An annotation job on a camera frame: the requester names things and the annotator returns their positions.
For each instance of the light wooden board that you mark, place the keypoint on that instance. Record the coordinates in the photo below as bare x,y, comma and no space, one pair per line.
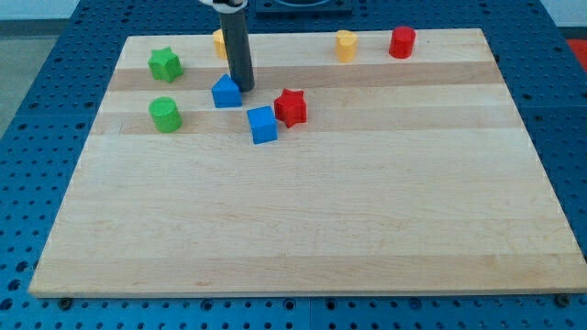
410,177

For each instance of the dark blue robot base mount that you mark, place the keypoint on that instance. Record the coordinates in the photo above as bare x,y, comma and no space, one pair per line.
270,7

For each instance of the red cylinder block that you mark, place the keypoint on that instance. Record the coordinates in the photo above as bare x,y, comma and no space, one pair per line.
402,42

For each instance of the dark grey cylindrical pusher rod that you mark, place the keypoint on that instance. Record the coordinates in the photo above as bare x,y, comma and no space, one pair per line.
236,36

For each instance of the green cylinder block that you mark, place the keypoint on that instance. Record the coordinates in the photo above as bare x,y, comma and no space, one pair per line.
165,114

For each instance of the red star block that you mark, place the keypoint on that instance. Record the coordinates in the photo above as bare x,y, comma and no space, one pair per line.
290,107

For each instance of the white rod mount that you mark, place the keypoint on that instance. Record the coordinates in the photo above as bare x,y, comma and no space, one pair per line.
224,4

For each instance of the yellow block behind rod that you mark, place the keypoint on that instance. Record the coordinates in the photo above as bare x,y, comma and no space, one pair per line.
219,44

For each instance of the blue triangular prism block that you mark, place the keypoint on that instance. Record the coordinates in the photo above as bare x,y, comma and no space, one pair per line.
226,93

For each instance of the blue cube block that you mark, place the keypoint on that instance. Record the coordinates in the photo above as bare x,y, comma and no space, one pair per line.
262,124

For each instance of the green star block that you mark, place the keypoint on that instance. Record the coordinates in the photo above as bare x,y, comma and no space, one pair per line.
165,65

